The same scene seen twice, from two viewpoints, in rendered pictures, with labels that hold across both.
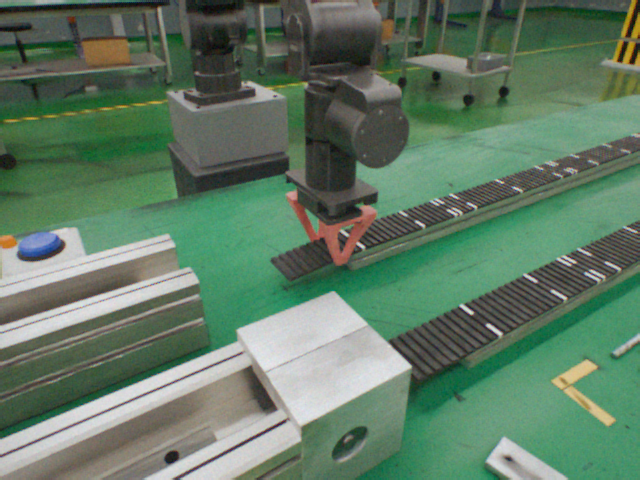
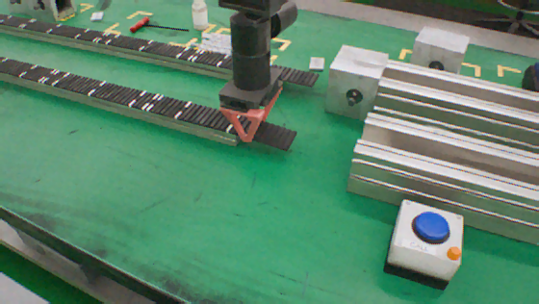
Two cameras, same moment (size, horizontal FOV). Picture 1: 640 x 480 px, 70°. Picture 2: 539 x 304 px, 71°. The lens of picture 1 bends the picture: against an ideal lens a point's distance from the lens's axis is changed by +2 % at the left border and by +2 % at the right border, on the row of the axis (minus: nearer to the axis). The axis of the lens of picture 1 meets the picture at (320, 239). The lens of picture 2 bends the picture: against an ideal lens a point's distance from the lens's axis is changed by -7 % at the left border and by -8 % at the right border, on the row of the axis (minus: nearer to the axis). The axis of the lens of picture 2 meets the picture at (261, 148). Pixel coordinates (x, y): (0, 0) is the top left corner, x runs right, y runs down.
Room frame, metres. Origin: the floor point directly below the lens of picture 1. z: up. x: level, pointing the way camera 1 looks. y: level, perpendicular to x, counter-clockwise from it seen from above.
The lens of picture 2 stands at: (0.76, 0.44, 1.23)
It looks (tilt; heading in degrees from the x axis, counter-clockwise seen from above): 40 degrees down; 235
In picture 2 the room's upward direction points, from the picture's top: straight up
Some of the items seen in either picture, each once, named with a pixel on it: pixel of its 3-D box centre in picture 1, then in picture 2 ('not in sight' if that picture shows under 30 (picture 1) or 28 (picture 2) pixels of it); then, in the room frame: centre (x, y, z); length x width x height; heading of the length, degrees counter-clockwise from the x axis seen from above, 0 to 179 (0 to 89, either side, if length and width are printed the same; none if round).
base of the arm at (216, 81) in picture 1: (217, 75); not in sight; (0.90, 0.20, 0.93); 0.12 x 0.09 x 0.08; 129
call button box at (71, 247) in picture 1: (50, 274); (424, 238); (0.42, 0.31, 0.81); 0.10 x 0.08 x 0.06; 32
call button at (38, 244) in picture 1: (40, 247); (431, 227); (0.42, 0.31, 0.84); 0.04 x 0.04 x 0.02
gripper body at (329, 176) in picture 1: (330, 165); (251, 70); (0.47, -0.01, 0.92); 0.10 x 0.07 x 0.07; 32
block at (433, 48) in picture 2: not in sight; (436, 61); (0.03, 0.03, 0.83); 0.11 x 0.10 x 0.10; 24
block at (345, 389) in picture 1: (312, 380); (355, 86); (0.25, 0.01, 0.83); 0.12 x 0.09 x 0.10; 32
